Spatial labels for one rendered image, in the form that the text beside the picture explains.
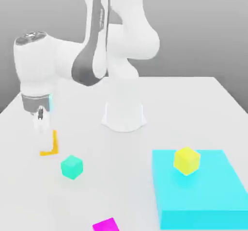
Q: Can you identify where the large cyan box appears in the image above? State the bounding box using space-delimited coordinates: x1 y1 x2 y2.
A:
151 149 248 231

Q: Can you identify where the small yellow cube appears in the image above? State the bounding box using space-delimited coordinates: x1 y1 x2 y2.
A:
173 146 202 177

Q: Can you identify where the small green cube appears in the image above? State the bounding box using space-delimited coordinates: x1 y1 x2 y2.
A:
60 154 84 181

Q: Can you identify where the small magenta cube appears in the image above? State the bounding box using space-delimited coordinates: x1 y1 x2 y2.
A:
92 217 120 231

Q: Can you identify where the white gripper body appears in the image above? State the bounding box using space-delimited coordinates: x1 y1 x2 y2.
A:
32 114 54 151

